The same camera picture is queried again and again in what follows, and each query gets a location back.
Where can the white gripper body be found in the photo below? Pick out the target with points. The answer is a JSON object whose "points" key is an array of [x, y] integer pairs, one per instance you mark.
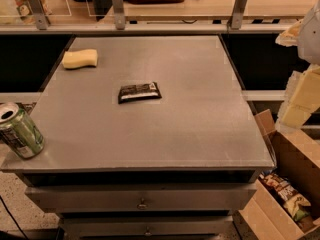
{"points": [[310, 34]]}

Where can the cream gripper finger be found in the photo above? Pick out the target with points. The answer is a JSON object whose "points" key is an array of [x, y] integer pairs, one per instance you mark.
{"points": [[290, 36], [302, 98]]}

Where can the green soda can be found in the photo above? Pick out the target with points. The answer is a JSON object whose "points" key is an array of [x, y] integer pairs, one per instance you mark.
{"points": [[19, 131]]}

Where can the yellow sponge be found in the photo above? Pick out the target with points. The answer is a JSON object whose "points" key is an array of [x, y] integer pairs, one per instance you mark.
{"points": [[81, 58]]}

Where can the cardboard box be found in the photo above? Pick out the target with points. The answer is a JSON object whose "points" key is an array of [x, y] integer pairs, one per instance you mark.
{"points": [[298, 161]]}

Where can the snack bags in box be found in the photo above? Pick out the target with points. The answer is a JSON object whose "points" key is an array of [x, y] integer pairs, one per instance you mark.
{"points": [[293, 202]]}

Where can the upper metal drawer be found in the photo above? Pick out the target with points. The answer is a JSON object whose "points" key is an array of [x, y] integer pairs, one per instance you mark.
{"points": [[141, 197]]}

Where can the metal drawer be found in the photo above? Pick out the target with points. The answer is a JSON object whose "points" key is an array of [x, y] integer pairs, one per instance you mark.
{"points": [[146, 226], [141, 197]]}

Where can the black snack bar wrapper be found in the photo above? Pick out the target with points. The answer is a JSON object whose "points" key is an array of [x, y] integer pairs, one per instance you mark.
{"points": [[130, 93]]}

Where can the lower metal drawer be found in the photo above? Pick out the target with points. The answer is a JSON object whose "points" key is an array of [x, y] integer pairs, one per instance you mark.
{"points": [[146, 226]]}

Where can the orange snack package behind glass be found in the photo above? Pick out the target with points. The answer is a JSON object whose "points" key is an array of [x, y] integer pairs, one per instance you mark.
{"points": [[23, 9]]}

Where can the right metal bracket post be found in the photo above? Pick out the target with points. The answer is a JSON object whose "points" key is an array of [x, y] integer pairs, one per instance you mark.
{"points": [[237, 15]]}

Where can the metal bracket post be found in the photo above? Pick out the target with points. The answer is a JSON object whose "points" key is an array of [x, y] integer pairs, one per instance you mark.
{"points": [[237, 15], [119, 16], [41, 20]]}

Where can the middle metal bracket post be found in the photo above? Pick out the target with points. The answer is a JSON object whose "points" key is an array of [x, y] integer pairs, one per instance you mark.
{"points": [[119, 16]]}

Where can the left metal bracket post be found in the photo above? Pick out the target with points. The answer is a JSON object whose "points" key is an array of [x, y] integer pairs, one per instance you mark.
{"points": [[41, 20]]}

